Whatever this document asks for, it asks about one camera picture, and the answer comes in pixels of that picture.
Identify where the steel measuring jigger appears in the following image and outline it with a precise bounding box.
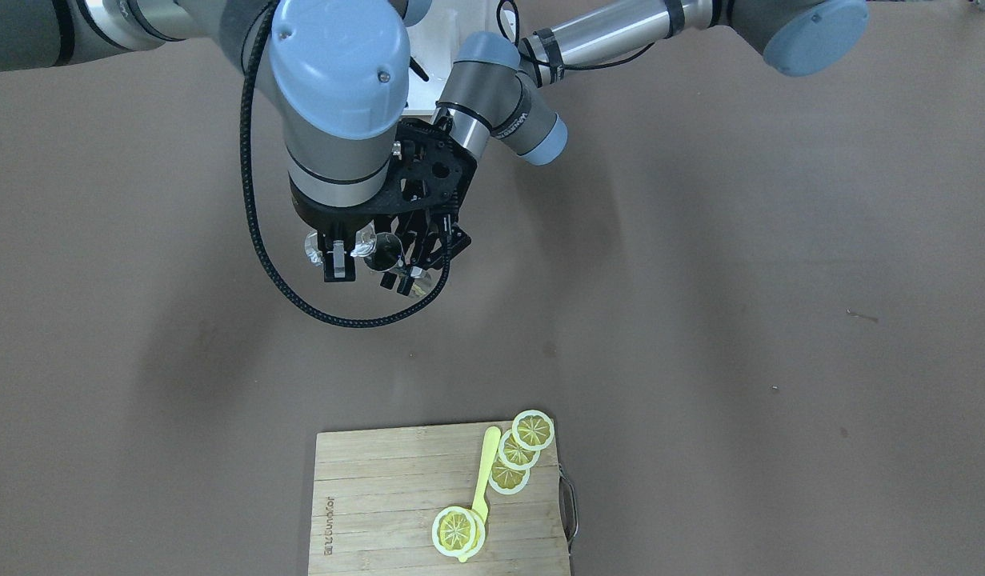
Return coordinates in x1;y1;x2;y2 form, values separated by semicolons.
363;232;405;272

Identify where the yellow plastic spoon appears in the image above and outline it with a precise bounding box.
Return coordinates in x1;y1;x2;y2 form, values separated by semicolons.
458;426;502;564

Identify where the lemon slice lower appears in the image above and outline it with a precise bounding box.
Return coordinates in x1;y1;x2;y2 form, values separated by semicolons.
488;459;531;495

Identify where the wooden cutting board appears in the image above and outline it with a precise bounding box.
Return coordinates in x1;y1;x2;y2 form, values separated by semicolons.
306;422;576;575

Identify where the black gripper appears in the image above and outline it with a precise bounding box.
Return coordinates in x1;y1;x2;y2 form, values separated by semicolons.
394;119;478;270
292;192;433;298

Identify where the lemon slice on spoon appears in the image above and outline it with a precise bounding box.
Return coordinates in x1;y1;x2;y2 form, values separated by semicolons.
430;506;487;562

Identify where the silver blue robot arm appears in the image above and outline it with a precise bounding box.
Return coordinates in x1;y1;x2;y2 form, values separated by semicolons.
0;1;431;282
427;1;869;166

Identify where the lemon slice middle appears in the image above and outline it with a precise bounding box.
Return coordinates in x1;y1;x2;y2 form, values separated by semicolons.
497;431;540;473

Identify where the black braided cable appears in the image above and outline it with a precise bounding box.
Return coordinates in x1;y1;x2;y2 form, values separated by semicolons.
239;0;453;329

